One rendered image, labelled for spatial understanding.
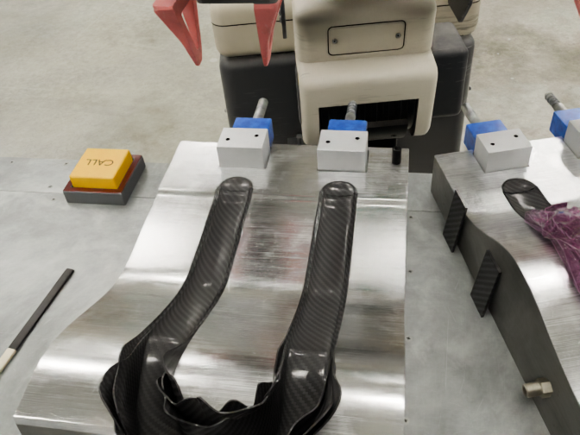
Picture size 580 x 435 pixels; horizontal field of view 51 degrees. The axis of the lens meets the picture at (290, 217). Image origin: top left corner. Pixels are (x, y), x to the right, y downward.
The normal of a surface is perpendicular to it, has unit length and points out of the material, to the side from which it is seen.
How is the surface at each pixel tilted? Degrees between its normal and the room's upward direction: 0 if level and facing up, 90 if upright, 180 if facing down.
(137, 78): 0
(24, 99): 0
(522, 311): 90
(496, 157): 90
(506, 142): 0
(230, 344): 23
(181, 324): 28
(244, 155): 90
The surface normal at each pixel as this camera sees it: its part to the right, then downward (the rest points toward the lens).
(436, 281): -0.07, -0.73
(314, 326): 0.03, -0.96
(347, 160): -0.17, 0.68
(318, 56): 0.06, 0.77
